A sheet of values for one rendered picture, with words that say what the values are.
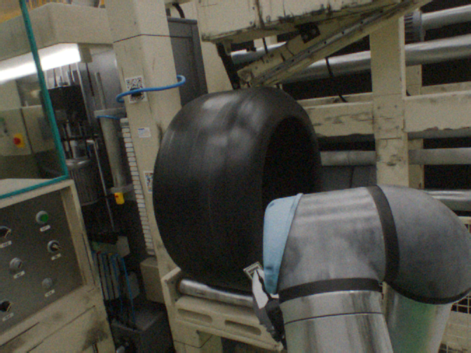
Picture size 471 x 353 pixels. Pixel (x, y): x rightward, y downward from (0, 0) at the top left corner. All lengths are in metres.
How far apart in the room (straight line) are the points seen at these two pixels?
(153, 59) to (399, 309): 0.92
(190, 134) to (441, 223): 0.62
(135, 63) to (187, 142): 0.37
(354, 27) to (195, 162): 0.67
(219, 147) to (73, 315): 0.77
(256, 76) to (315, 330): 1.10
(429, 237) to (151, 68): 0.92
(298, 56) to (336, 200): 0.93
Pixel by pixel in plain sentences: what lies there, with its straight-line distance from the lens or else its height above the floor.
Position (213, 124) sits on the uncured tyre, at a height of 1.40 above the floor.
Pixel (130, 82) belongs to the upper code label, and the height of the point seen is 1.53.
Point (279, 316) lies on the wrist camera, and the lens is 0.80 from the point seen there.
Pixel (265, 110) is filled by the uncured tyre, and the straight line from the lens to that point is 0.94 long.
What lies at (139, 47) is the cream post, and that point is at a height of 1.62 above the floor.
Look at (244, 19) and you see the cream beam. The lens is 1.28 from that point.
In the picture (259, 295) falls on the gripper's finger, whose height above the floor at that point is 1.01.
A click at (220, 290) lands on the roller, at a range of 1.14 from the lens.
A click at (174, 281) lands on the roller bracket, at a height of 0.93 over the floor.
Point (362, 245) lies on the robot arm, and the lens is 0.44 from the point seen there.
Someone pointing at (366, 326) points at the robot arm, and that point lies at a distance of 0.43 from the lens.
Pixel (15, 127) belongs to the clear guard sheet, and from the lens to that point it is 1.24.
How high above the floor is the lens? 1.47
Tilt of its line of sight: 14 degrees down
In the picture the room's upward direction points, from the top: 8 degrees counter-clockwise
